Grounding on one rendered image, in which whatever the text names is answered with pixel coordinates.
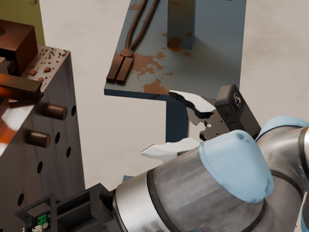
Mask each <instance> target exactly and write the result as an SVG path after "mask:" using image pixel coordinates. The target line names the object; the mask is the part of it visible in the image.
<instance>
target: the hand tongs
mask: <svg viewBox="0 0 309 232"><path fill-rule="evenodd" d="M146 1H147V0H142V2H141V4H140V7H139V9H138V11H137V13H136V15H135V17H134V20H133V22H132V24H131V26H130V29H129V31H128V34H127V37H126V44H125V49H123V50H121V52H120V56H116V57H115V59H114V62H113V64H112V66H111V68H110V70H109V73H108V75H107V77H106V82H111V83H114V82H115V80H116V83H118V84H125V81H126V79H127V76H128V74H129V71H130V69H131V67H132V64H133V56H134V55H133V50H134V49H135V47H136V46H137V45H138V43H139V42H140V40H141V39H142V37H143V35H144V33H145V31H146V29H147V26H148V24H149V22H150V20H151V17H152V15H153V13H154V10H155V8H156V5H157V3H158V1H159V0H154V2H153V4H152V6H151V8H150V11H149V13H148V15H147V17H146V20H145V22H144V24H143V27H142V29H141V31H140V33H139V35H138V37H137V38H136V40H135V41H134V42H133V43H132V45H131V46H130V43H131V38H132V34H133V31H134V29H135V27H136V24H137V22H138V20H139V17H140V15H141V13H142V10H143V8H144V6H145V3H146Z"/></svg>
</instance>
